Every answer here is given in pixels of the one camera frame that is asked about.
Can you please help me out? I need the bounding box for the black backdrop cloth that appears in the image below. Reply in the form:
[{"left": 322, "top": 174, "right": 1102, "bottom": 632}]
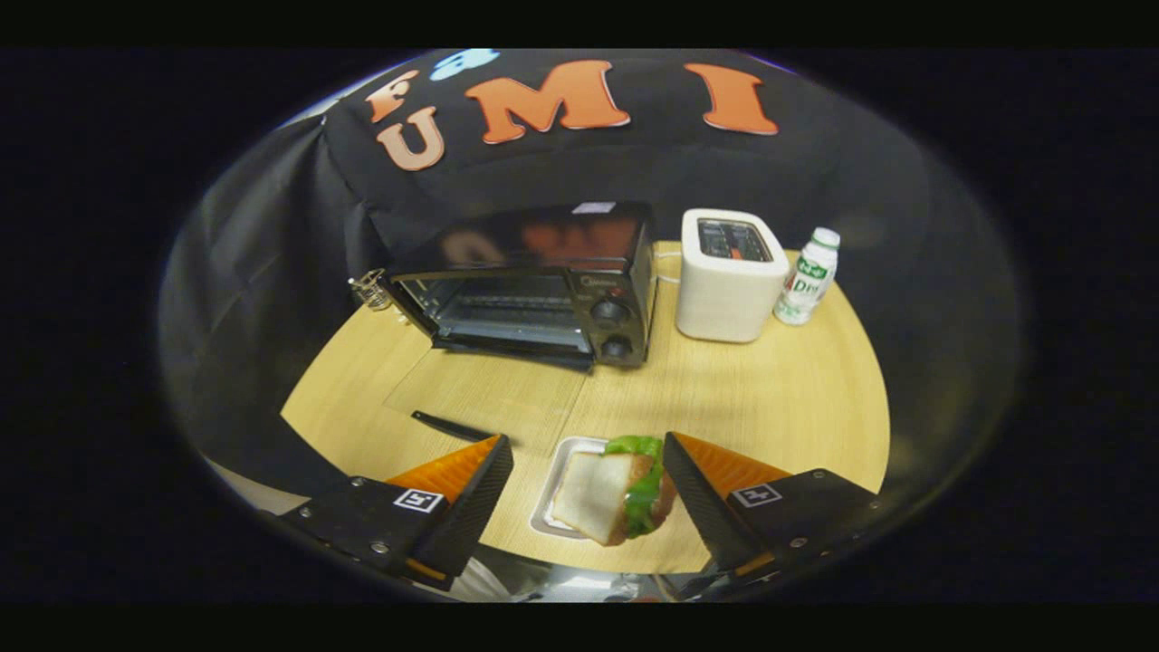
[{"left": 158, "top": 50, "right": 1029, "bottom": 544}]

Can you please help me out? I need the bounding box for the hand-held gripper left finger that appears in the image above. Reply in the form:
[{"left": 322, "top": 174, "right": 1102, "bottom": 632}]
[{"left": 276, "top": 435, "right": 515, "bottom": 591}]

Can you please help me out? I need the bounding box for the white pop-up toaster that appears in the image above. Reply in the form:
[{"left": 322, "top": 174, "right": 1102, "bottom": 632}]
[{"left": 675, "top": 208, "right": 790, "bottom": 344}]

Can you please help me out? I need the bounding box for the white bottle green label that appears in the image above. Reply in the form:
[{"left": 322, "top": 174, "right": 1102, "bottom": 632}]
[{"left": 773, "top": 226, "right": 841, "bottom": 327}]

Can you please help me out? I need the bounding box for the black toaster oven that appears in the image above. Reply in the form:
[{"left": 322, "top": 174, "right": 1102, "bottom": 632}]
[{"left": 378, "top": 201, "right": 657, "bottom": 454}]

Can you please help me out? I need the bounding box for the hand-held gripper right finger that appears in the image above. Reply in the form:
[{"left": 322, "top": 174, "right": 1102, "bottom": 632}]
[{"left": 664, "top": 432, "right": 886, "bottom": 580}]

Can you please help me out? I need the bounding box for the white plastic tray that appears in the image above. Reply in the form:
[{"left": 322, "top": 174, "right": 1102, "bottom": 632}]
[{"left": 530, "top": 436, "right": 609, "bottom": 541}]

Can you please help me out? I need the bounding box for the lettuce sandwich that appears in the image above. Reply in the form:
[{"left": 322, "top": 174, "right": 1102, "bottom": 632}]
[{"left": 551, "top": 435, "right": 678, "bottom": 547}]

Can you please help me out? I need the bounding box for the small metal clamp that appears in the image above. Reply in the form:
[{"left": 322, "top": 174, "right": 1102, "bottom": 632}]
[{"left": 349, "top": 269, "right": 395, "bottom": 312}]

